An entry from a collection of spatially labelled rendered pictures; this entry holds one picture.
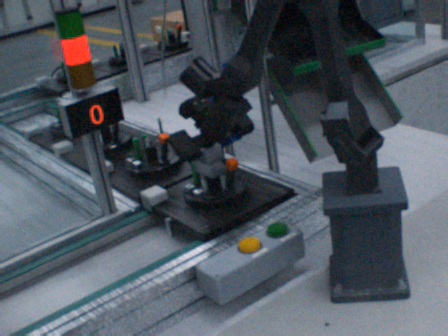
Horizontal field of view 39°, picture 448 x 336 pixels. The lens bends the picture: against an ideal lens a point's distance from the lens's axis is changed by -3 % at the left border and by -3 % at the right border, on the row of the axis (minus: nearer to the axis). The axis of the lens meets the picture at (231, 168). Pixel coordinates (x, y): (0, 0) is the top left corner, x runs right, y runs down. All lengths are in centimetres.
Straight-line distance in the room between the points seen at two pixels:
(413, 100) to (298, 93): 120
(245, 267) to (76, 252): 39
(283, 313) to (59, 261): 47
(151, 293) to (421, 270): 52
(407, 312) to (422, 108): 164
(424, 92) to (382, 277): 162
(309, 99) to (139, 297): 65
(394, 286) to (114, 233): 59
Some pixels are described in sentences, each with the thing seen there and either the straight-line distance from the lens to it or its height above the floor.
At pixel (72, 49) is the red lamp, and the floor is 134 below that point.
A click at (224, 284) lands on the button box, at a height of 94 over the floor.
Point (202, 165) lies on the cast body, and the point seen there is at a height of 105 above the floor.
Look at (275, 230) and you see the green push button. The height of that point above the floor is 97.
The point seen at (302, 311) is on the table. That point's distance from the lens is 120.
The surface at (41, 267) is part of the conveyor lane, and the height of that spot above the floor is 94.
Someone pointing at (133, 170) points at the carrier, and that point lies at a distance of 156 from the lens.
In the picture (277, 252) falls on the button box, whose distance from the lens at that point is 121.
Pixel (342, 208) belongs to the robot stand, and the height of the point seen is 106.
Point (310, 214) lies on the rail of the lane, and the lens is 135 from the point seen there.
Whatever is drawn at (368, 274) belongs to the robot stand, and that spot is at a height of 91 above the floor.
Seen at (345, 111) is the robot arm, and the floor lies 121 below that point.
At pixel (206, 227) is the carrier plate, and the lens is 128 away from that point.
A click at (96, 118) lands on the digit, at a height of 119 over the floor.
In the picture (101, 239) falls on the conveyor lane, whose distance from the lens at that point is 139.
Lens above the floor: 158
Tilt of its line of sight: 24 degrees down
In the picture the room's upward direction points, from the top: 9 degrees counter-clockwise
